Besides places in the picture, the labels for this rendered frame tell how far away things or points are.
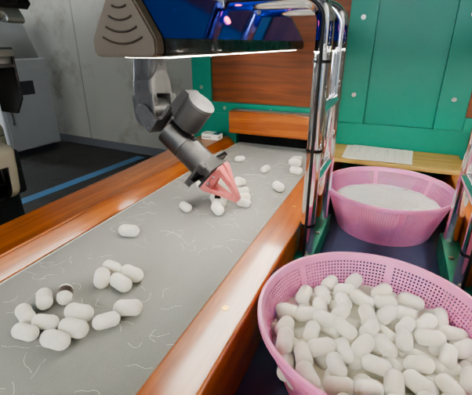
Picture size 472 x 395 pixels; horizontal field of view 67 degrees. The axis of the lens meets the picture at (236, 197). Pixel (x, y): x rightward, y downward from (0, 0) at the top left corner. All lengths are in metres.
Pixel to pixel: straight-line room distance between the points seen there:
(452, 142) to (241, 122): 0.59
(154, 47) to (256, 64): 0.82
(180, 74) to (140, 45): 3.02
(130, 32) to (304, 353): 0.38
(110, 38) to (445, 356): 0.49
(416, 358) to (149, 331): 0.30
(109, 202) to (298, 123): 0.59
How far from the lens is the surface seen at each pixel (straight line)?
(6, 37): 4.31
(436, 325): 0.53
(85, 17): 4.15
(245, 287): 0.48
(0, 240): 0.69
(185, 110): 0.70
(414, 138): 1.13
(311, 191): 0.59
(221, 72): 1.24
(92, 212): 0.73
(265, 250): 0.55
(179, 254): 0.60
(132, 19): 0.41
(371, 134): 1.13
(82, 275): 0.59
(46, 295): 0.53
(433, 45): 1.11
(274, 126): 1.11
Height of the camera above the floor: 1.05
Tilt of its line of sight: 23 degrees down
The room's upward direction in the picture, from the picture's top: straight up
